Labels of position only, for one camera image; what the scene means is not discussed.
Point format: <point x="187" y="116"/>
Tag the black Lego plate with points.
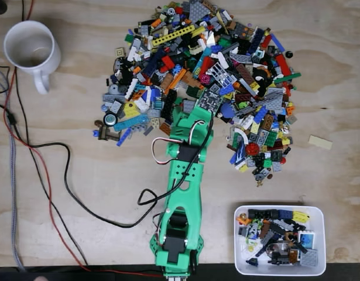
<point x="168" y="103"/>

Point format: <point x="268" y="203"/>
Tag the blue dome Lego piece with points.
<point x="226" y="111"/>

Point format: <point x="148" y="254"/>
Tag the orange long Lego plate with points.
<point x="175" y="82"/>

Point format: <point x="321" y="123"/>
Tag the magenta Lego flower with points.
<point x="205" y="78"/>

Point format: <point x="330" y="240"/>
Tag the white lattice Lego window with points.
<point x="222" y="75"/>

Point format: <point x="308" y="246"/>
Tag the red sloped Lego piece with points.
<point x="206" y="66"/>

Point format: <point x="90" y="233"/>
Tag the yellow wedge Lego plate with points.
<point x="131" y="110"/>

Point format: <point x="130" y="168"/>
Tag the white Lego arch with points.
<point x="243" y="135"/>

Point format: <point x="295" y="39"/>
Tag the red small Lego brick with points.
<point x="167" y="61"/>

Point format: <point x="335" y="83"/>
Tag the blue printed wedge Lego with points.
<point x="239" y="152"/>

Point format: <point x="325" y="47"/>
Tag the blue narrow Lego plate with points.
<point x="124" y="137"/>

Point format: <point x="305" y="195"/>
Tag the brown long Lego plate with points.
<point x="244" y="74"/>

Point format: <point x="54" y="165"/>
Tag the red round Lego gear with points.
<point x="252" y="149"/>

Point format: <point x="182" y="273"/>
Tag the black Lego wheel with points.
<point x="110" y="119"/>

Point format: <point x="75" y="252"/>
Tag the grey round Lego piece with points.
<point x="113" y="89"/>

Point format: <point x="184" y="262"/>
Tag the brown square Lego tile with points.
<point x="268" y="123"/>

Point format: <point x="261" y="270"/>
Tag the large grey Lego plate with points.
<point x="272" y="99"/>

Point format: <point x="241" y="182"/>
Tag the brown Lego piece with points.
<point x="105" y="132"/>

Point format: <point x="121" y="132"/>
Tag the green square Lego plate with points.
<point x="271" y="137"/>

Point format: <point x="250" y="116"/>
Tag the tan square Lego tile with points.
<point x="120" y="52"/>

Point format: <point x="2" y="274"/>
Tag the green long Lego plate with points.
<point x="288" y="77"/>

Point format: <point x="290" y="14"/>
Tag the red long Lego brick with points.
<point x="283" y="65"/>

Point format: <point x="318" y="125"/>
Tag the black round Lego piece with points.
<point x="289" y="54"/>

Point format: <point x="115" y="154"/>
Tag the orange small Lego piece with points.
<point x="241" y="217"/>

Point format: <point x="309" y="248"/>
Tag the black long Lego piece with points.
<point x="261" y="213"/>

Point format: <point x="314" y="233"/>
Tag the tan flat Lego plate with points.
<point x="320" y="142"/>

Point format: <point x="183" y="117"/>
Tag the dark blue Lego brick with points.
<point x="285" y="214"/>

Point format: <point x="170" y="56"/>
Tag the yellow Lego piece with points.
<point x="299" y="216"/>

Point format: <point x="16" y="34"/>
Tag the white plastic bin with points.
<point x="241" y="263"/>

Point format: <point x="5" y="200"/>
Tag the grey square Lego plate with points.
<point x="309" y="257"/>

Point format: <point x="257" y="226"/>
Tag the light blue long plate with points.
<point x="130" y="123"/>

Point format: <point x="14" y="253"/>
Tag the yellow long technic beam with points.
<point x="174" y="34"/>

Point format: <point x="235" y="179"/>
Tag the dark grey wedge plate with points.
<point x="198" y="11"/>

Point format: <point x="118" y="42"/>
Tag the white ceramic mug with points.
<point x="30" y="48"/>

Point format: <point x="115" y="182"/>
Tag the camera circuit board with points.
<point x="210" y="101"/>

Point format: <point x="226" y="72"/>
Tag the white blue Lego frame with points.
<point x="307" y="237"/>

